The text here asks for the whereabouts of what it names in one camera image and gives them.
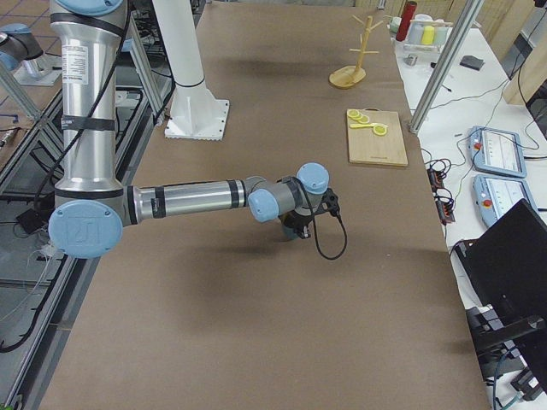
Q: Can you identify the yellow plastic knife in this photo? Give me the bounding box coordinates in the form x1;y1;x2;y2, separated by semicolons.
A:
349;123;378;129

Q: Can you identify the aluminium frame post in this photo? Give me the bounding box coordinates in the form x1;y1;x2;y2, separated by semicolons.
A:
409;0;484;134

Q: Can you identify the blue teach pendant near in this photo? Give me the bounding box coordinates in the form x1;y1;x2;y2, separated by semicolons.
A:
473;174;538;228

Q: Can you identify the yellow cup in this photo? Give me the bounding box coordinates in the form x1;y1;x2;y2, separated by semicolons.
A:
421;26;435;45

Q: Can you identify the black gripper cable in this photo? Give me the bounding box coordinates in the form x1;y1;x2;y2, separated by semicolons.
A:
308;208;348;261

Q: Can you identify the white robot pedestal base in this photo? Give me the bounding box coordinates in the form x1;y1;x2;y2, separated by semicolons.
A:
153;0;230;141

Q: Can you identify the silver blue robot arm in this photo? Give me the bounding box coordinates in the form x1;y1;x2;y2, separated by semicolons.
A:
48;1;339;259

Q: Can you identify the red bottle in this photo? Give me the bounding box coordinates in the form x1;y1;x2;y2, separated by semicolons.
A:
396;1;418;42

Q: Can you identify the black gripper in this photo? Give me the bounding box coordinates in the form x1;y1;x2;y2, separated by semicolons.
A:
283;210;313;239

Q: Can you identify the wooden cup storage rack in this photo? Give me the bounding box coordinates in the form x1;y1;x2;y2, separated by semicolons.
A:
328;15;382;90

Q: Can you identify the blue teach pendant far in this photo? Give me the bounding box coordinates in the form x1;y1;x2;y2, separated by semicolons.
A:
468;126;527;179

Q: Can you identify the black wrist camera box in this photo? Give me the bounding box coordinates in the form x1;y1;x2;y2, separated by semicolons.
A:
317;188;340;217

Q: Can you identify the black power strip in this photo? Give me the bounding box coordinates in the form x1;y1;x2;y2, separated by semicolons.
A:
425;158;456;226

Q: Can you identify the wooden cutting board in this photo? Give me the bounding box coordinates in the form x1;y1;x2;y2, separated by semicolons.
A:
346;108;409;167

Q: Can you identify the blue teach pendant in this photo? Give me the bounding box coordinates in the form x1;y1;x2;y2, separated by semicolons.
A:
468;126;527;179
473;174;538;228

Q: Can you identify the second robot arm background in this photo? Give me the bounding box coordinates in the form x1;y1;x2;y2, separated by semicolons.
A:
1;23;62;86

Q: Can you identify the lemon slice by knife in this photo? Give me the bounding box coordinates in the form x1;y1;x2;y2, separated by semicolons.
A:
372;123;388;136

